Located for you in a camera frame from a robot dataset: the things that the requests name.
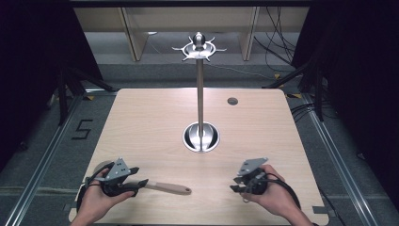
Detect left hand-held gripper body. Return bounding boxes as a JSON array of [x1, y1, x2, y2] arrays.
[[93, 156, 139, 198]]

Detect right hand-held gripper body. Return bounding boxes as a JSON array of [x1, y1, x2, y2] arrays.
[[236, 156, 270, 196]]

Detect wooden handled spatula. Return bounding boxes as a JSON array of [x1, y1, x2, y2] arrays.
[[93, 159, 193, 196]]

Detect metal utensil rack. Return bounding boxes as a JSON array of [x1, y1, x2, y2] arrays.
[[171, 31, 228, 153]]

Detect person's left hand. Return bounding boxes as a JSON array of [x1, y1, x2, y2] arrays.
[[79, 168, 136, 218]]

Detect person's right hand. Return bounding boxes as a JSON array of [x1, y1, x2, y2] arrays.
[[240, 164, 299, 218]]

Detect black tripod stand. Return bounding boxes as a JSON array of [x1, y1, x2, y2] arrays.
[[55, 65, 115, 127], [263, 58, 327, 122]]

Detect black curtain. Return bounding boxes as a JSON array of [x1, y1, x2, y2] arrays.
[[0, 0, 104, 172], [290, 0, 399, 202]]

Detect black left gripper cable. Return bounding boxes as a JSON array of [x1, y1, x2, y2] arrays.
[[75, 161, 116, 215]]

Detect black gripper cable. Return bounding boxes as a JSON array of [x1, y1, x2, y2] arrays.
[[265, 177, 303, 212], [75, 161, 116, 215]]

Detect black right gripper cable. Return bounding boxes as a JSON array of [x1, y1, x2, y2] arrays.
[[265, 177, 303, 212]]

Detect aluminium floor rail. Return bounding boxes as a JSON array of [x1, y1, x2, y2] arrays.
[[283, 92, 379, 226], [3, 89, 118, 226]]

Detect black floor cables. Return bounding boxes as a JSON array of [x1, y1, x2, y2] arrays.
[[289, 99, 339, 123]]

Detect thin white floor cable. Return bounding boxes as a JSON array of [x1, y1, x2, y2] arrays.
[[203, 62, 275, 81]]

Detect bundle of black hanging cables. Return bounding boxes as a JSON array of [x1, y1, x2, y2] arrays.
[[253, 7, 298, 68]]

